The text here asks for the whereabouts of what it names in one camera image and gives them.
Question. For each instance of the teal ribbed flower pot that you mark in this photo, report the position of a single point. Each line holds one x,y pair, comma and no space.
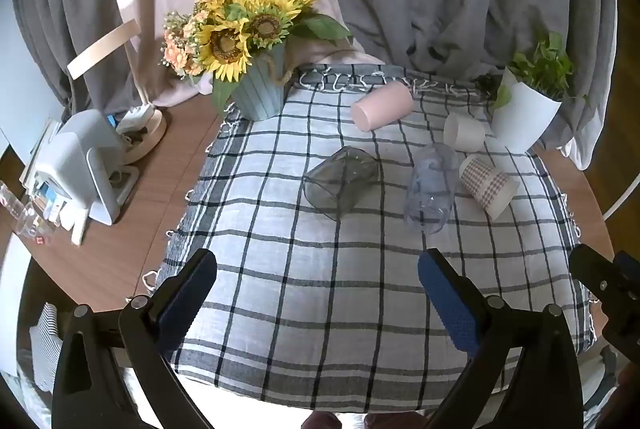
260,94

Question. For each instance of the green plant in white pot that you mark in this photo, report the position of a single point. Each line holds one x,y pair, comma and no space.
525,114

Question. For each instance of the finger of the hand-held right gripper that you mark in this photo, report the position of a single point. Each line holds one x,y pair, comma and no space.
592,274
631,274

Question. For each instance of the checked grey tablecloth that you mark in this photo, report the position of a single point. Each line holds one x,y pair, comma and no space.
320,309

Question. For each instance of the pink cup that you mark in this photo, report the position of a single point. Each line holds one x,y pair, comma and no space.
382,106

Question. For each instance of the small white cup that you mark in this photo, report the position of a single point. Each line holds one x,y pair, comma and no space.
464,133

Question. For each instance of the grey glass cup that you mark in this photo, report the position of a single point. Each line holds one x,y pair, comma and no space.
340,184

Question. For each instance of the clear plastic bottle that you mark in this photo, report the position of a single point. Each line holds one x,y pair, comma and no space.
15,209

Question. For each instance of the patterned paper cup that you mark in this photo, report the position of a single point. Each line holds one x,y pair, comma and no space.
485,184

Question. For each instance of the clear plastic cup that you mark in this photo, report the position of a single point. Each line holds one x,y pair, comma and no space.
430,194

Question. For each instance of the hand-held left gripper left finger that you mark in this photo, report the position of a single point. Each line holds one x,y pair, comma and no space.
187,296

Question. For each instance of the sunflower bouquet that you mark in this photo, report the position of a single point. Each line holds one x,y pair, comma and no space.
225,44

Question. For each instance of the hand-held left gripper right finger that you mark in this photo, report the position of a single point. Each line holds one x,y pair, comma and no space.
450,304

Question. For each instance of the striped cloth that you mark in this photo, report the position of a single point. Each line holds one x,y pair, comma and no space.
45,344

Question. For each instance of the white desk lamp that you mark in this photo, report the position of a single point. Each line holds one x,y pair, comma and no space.
100,51

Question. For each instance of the white power adapter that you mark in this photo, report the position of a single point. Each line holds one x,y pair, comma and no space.
135,116

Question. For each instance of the white desktop appliance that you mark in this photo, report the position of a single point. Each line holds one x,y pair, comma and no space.
80,149

